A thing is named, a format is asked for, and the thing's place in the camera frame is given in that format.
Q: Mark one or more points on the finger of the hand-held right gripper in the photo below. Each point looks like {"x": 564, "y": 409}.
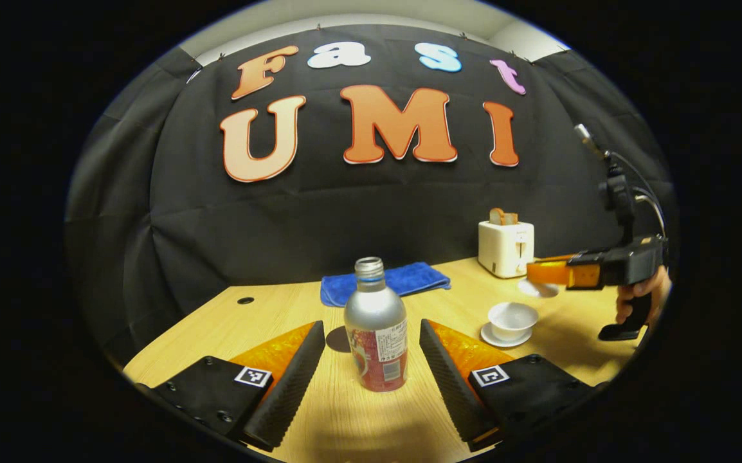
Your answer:
{"x": 557, "y": 258}
{"x": 557, "y": 274}

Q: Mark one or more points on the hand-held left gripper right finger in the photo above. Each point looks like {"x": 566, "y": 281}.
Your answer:
{"x": 451, "y": 392}

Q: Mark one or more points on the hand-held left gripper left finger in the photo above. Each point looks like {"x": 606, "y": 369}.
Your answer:
{"x": 290, "y": 392}

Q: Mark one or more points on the white teacup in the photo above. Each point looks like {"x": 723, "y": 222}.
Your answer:
{"x": 512, "y": 318}

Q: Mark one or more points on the dark round coaster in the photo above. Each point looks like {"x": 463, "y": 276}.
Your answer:
{"x": 337, "y": 339}

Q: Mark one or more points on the silver water bottle red label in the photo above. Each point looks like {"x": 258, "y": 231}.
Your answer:
{"x": 376, "y": 321}

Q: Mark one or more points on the white toaster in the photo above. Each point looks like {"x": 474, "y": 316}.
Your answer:
{"x": 505, "y": 251}

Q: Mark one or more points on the white saucer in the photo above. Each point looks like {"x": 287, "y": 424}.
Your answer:
{"x": 493, "y": 339}

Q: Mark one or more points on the bread slice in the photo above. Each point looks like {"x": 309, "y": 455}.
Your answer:
{"x": 503, "y": 217}

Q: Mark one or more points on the blue folded cloth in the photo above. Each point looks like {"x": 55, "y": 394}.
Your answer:
{"x": 416, "y": 280}

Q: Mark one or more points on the black backdrop cloth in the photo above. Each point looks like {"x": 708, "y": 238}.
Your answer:
{"x": 281, "y": 225}

